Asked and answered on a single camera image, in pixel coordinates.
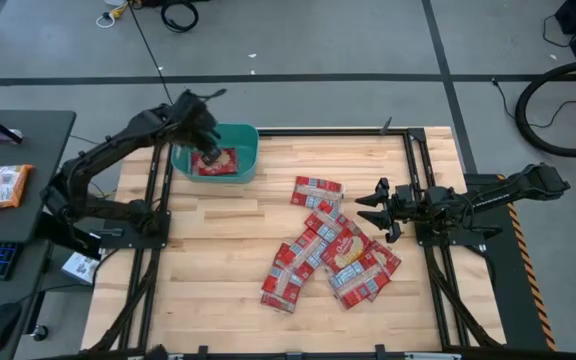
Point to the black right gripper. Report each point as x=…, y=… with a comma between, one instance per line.
x=404, y=205

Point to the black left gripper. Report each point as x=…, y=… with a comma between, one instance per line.
x=193, y=117

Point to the red popcorn bag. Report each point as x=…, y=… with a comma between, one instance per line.
x=302, y=254
x=346, y=250
x=327, y=224
x=225, y=164
x=282, y=291
x=360, y=285
x=316, y=192
x=387, y=257

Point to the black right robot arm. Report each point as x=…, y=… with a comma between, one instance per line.
x=498, y=192

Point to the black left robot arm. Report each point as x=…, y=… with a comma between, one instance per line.
x=113, y=142

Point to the teal plastic basket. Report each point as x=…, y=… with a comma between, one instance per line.
x=243, y=145

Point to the black floor mat hazard stripe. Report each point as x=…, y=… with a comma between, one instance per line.
x=513, y=280

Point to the large black hoop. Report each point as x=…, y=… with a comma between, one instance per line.
x=523, y=127

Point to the small white printed box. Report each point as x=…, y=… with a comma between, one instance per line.
x=80, y=267

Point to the black office desk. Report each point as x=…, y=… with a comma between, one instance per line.
x=28, y=150

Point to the orange white snack bag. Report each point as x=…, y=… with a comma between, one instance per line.
x=3, y=187

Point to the black computer mouse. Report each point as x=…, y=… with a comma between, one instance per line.
x=0, y=327

